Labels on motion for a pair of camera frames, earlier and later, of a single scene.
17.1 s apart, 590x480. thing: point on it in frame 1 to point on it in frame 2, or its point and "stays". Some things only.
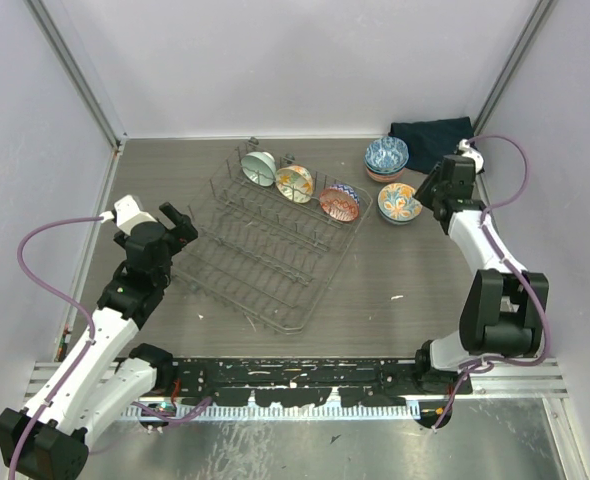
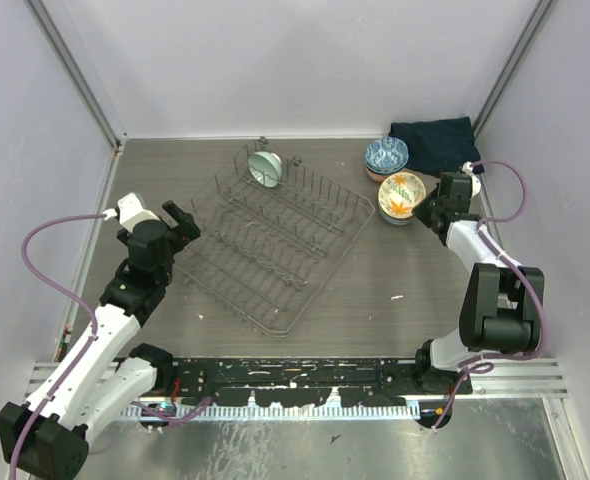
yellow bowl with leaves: (294, 183) to (399, 193)
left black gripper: (186, 231) stays
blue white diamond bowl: (386, 154) stays
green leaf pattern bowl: (385, 175) stays
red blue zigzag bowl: (340, 202) to (396, 220)
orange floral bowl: (384, 178) stays
